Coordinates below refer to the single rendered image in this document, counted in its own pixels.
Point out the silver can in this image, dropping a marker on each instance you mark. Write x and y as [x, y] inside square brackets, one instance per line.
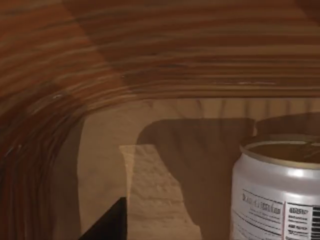
[275, 190]

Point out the wooden cupboard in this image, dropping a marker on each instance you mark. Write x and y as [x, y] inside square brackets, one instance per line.
[125, 62]

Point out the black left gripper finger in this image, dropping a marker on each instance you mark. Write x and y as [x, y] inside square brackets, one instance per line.
[112, 222]

